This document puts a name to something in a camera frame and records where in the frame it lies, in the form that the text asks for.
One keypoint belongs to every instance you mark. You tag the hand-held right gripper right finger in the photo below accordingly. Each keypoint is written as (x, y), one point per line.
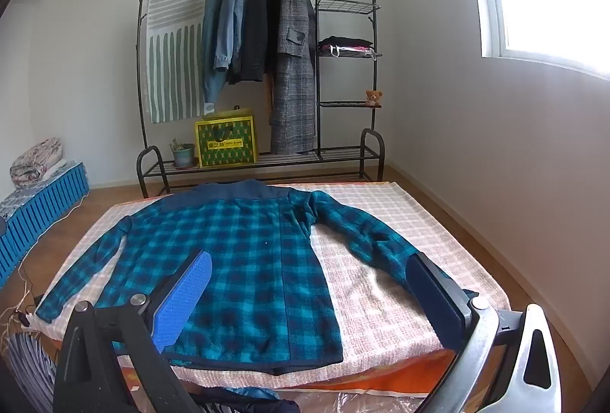
(441, 303)

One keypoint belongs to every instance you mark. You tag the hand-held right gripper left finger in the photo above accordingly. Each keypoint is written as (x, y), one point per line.
(183, 298)

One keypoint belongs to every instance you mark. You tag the teal plaid fleece jacket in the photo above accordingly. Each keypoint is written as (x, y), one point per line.
(248, 251)

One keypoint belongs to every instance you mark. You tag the stack of folded clothes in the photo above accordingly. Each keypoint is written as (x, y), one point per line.
(345, 45)

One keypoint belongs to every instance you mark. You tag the black metal clothes rack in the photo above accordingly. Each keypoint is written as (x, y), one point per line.
(343, 5)

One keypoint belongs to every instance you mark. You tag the pink checked cloth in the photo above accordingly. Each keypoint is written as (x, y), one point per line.
(381, 298)

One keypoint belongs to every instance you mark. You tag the dark blue garment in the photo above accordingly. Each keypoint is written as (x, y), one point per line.
(257, 406)

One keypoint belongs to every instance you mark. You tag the clear plastic sheet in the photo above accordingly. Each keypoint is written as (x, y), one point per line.
(357, 403)

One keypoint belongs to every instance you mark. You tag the small potted plant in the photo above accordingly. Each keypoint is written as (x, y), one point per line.
(183, 156)

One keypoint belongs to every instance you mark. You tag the yellow green patterned bag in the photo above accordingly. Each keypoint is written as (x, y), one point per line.
(226, 144)

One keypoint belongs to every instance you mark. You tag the blue slatted pallet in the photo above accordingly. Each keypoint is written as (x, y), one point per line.
(43, 208)

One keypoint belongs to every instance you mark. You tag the floral rolled quilt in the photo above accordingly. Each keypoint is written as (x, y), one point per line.
(35, 160)

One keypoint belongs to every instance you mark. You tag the brown teddy bear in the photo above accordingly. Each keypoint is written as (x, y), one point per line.
(374, 97)

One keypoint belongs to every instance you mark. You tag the grey plaid coat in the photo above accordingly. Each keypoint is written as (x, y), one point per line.
(293, 84)

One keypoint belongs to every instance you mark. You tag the dark denim jacket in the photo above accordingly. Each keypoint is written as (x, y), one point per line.
(212, 36)

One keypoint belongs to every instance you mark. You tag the black coat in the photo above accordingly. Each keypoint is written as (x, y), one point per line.
(259, 22)

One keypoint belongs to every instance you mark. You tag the light denim jacket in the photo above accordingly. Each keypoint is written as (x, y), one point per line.
(236, 13)

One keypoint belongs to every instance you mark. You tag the grey striped wall cloth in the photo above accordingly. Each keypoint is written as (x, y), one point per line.
(171, 60)

